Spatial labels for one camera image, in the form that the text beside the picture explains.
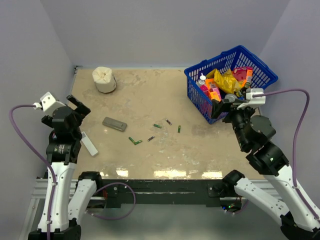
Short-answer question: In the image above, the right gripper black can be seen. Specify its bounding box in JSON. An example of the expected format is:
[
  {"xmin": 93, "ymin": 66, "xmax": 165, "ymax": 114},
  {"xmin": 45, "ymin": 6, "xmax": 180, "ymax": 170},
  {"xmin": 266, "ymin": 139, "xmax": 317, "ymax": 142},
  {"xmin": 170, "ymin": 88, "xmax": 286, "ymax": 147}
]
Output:
[{"xmin": 210, "ymin": 98, "xmax": 254, "ymax": 149}]

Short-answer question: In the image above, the white remote control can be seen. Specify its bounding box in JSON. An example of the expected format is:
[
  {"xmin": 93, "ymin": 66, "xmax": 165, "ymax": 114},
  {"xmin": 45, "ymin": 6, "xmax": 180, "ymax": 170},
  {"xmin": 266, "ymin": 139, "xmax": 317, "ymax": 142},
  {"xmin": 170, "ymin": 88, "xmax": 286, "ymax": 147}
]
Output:
[{"xmin": 81, "ymin": 131, "xmax": 99, "ymax": 157}]

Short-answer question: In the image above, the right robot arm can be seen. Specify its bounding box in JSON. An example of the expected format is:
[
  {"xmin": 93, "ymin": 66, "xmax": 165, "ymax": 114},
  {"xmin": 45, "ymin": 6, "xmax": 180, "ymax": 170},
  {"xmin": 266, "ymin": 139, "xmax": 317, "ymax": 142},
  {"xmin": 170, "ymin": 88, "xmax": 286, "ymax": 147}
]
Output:
[{"xmin": 211, "ymin": 99, "xmax": 320, "ymax": 240}]

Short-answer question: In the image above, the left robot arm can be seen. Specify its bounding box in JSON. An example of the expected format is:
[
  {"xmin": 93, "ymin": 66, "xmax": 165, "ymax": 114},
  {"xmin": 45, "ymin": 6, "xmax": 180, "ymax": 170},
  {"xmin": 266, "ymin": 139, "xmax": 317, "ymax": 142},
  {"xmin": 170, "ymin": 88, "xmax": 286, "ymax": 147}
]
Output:
[{"xmin": 28, "ymin": 92, "xmax": 104, "ymax": 240}]

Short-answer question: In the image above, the grey remote control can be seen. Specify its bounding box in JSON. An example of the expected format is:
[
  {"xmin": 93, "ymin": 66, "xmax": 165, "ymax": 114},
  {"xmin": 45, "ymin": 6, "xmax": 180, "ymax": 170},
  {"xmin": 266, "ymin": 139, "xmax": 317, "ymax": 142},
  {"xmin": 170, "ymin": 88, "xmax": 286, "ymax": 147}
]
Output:
[{"xmin": 102, "ymin": 117, "xmax": 128, "ymax": 132}]

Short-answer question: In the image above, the red soda can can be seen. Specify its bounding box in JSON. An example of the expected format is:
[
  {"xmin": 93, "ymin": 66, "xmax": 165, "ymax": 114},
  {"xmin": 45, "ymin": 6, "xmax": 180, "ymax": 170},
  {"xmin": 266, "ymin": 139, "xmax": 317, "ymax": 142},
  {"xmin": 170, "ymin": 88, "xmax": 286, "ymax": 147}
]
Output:
[{"xmin": 224, "ymin": 94, "xmax": 237, "ymax": 102}]

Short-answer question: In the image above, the dark glass bottle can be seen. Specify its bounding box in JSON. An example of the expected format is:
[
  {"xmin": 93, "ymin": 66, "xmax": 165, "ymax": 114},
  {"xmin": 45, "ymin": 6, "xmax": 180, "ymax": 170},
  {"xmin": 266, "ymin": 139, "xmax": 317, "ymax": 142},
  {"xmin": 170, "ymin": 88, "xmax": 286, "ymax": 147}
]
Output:
[{"xmin": 235, "ymin": 82, "xmax": 251, "ymax": 98}]

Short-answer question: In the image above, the orange box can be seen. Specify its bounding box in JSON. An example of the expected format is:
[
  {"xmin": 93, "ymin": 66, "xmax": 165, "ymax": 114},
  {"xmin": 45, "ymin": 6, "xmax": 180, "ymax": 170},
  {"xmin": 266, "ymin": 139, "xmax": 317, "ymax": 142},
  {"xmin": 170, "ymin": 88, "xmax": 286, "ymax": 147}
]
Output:
[{"xmin": 205, "ymin": 78, "xmax": 222, "ymax": 102}]

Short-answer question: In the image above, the yellow snack bag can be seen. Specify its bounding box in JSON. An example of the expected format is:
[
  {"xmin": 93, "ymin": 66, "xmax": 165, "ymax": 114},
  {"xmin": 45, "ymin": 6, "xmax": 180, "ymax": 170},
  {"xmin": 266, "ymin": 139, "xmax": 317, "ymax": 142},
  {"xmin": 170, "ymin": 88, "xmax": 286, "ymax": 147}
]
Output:
[{"xmin": 206, "ymin": 68, "xmax": 243, "ymax": 94}]

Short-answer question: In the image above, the white bottle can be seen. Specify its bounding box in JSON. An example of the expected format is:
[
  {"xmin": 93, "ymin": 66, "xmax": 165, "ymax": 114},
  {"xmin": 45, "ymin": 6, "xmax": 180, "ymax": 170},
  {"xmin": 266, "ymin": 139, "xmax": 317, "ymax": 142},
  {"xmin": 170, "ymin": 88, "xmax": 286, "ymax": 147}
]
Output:
[{"xmin": 196, "ymin": 73, "xmax": 207, "ymax": 88}]

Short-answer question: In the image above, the white tissue roll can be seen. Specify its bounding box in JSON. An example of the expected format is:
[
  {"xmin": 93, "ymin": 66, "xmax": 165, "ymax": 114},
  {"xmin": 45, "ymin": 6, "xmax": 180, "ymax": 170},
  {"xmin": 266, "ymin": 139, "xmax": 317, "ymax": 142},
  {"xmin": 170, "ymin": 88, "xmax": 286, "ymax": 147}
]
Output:
[{"xmin": 92, "ymin": 66, "xmax": 117, "ymax": 94}]

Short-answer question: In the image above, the orange tall carton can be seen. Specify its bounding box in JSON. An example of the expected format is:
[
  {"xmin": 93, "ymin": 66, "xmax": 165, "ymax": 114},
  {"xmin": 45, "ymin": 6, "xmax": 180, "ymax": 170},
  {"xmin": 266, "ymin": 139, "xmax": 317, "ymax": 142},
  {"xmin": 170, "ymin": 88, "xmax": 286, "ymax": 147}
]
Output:
[{"xmin": 245, "ymin": 66, "xmax": 253, "ymax": 85}]

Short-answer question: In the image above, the blue plastic basket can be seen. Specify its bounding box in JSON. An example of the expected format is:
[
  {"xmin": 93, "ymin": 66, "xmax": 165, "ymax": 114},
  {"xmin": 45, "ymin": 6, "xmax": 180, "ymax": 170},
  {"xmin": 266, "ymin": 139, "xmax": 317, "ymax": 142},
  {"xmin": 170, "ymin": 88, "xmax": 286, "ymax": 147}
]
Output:
[{"xmin": 184, "ymin": 45, "xmax": 278, "ymax": 124}]

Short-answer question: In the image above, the green battery left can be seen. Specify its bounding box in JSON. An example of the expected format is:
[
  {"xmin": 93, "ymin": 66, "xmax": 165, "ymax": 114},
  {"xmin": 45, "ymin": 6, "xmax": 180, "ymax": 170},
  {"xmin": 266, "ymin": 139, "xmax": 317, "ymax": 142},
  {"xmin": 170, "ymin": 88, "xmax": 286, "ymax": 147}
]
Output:
[{"xmin": 128, "ymin": 136, "xmax": 136, "ymax": 144}]

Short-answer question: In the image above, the green battery centre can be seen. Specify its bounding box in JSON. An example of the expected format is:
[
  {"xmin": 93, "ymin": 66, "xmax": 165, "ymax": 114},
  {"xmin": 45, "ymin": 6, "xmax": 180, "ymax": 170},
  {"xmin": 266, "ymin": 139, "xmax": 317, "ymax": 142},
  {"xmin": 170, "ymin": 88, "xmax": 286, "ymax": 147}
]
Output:
[{"xmin": 153, "ymin": 124, "xmax": 162, "ymax": 129}]

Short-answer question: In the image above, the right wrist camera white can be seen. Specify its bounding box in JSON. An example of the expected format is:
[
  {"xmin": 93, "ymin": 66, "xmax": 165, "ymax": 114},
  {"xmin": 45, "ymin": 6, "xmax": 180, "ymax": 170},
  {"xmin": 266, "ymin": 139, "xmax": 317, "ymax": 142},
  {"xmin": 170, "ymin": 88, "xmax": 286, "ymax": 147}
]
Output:
[{"xmin": 237, "ymin": 88, "xmax": 266, "ymax": 110}]

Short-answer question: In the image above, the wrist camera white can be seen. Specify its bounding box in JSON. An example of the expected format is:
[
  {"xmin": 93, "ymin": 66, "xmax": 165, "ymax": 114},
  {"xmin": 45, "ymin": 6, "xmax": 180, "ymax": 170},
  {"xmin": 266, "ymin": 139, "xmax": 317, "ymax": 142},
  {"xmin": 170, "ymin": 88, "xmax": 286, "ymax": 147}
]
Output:
[
  {"xmin": 33, "ymin": 91, "xmax": 66, "ymax": 116},
  {"xmin": 237, "ymin": 88, "xmax": 266, "ymax": 110}
]

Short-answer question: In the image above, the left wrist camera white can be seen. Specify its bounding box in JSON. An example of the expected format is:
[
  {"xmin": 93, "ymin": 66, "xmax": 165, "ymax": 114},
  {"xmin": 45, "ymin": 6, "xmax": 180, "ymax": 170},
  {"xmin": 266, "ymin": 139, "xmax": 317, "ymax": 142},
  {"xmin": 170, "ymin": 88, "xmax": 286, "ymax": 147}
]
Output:
[{"xmin": 33, "ymin": 91, "xmax": 66, "ymax": 116}]

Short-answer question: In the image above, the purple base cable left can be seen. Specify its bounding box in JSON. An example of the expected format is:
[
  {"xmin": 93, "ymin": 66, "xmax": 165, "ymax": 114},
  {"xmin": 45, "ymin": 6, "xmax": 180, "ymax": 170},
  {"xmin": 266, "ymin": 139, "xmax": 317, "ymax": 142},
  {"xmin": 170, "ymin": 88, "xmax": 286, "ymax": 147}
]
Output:
[{"xmin": 84, "ymin": 182, "xmax": 137, "ymax": 221}]

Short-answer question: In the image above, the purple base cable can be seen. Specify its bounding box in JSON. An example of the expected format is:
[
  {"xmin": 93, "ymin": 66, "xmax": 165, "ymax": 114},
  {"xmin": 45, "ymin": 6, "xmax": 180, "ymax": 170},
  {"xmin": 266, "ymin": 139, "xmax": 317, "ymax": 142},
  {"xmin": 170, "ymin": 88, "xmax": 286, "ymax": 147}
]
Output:
[
  {"xmin": 223, "ymin": 197, "xmax": 251, "ymax": 216},
  {"xmin": 84, "ymin": 182, "xmax": 137, "ymax": 221}
]

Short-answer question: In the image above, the black base frame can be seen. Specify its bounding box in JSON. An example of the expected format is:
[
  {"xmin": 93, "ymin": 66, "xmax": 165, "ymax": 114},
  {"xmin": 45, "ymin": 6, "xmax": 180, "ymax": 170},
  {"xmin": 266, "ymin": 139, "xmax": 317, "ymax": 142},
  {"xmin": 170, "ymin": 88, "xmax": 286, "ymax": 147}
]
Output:
[{"xmin": 92, "ymin": 179, "xmax": 243, "ymax": 209}]

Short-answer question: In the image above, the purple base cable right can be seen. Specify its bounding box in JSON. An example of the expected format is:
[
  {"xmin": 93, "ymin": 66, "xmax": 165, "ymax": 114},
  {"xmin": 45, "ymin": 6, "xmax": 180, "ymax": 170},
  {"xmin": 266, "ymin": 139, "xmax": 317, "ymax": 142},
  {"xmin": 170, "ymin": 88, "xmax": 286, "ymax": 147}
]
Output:
[{"xmin": 223, "ymin": 197, "xmax": 251, "ymax": 216}]

